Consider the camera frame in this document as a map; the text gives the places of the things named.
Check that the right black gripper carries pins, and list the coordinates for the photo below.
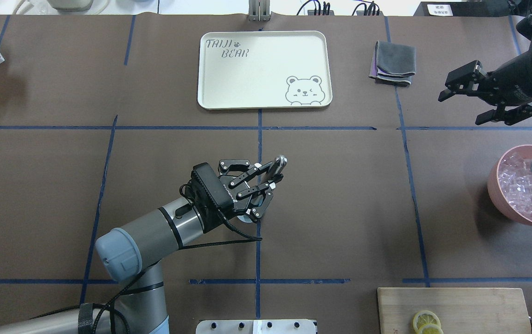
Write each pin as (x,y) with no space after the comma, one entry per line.
(517,79)

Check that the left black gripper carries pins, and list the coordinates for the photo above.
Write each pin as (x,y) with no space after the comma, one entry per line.
(232,196)

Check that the steel muddler with black tip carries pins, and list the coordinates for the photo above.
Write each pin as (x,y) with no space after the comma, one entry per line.
(275,169)

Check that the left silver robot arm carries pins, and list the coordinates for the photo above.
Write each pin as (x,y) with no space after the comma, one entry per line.
(132,253)

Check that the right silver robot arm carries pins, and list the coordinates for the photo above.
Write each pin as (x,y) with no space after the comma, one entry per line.
(508,88)

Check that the light blue paper cup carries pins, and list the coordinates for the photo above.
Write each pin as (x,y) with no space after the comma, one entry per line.
(255,208)

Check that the pink ice bowl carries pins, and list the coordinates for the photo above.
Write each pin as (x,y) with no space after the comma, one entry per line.
(502,199)

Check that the pile of ice cubes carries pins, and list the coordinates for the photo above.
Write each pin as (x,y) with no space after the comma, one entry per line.
(515,181)

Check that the grey folded cloth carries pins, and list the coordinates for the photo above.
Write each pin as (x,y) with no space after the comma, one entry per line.
(395,59)

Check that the cream bear serving tray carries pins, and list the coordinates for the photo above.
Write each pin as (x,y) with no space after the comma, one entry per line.
(264,70)

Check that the wooden cutting board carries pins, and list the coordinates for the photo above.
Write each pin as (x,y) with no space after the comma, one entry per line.
(460,310)

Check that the lemon slice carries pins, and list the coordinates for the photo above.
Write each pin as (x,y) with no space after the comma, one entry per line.
(424,317)
(430,328)

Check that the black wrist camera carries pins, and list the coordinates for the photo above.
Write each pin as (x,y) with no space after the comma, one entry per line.
(208,190)

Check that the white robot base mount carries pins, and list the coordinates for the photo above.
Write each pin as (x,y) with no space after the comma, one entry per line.
(258,326)

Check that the metal camera post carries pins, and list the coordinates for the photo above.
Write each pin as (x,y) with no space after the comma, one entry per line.
(259,10)

